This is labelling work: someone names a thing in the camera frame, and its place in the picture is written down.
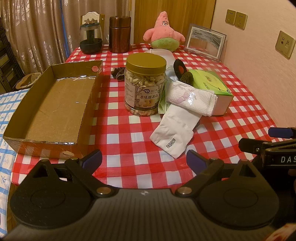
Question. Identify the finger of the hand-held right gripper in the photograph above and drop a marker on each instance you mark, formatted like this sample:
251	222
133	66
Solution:
253	144
281	132

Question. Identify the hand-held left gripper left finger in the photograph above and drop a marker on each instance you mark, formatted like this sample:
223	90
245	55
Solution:
92	160

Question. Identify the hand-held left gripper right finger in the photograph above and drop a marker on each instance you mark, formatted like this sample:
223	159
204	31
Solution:
196	160

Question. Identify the white sock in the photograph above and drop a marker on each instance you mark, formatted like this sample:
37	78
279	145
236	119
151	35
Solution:
175	132

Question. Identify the brown cardboard box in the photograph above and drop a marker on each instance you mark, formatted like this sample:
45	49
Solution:
57	109

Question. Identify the dark snack packet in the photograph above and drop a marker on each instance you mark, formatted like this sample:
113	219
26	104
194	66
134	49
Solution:
117	73

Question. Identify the black round pad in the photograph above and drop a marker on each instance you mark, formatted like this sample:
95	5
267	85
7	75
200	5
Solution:
178	66

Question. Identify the red checkered tablecloth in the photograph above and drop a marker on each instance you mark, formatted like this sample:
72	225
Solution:
129	139

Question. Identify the white napkin pack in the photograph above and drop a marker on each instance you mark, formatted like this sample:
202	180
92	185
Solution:
192	98

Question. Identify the green tissue box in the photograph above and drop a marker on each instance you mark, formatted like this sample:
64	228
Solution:
209	81

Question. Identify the dark brown fuzzy scrunchie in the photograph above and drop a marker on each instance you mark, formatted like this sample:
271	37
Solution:
187	78

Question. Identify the cashew jar with gold lid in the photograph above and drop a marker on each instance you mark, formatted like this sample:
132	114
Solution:
144	88

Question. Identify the blue plaid bedsheet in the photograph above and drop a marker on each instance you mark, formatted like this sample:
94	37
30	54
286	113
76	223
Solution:
9	111

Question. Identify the wicker basket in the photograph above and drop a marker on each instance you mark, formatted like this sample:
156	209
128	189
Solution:
27	81

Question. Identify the glass jar with dark base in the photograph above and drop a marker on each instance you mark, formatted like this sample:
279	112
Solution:
90	39

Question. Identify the brown metal canister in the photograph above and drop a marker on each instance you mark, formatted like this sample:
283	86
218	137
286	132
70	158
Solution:
119	34

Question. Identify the black rack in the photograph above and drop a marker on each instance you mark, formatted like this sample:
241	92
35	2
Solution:
8	60

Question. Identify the pink starfish plush toy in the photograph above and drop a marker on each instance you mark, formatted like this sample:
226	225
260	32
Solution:
163	30

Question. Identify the white wooden chair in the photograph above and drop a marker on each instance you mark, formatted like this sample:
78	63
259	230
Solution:
91	16

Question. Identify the beige patterned curtain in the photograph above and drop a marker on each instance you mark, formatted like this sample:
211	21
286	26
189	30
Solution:
34	27

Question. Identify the wooden door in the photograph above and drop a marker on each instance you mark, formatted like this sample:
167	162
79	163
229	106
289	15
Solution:
185	11

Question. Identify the gold wall switch plate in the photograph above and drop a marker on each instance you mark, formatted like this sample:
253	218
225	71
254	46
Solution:
285	44

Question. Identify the clear picture frame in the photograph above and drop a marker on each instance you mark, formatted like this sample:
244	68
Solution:
204	42

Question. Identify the gold wall socket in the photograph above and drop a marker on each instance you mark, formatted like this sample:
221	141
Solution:
230	16
241	20

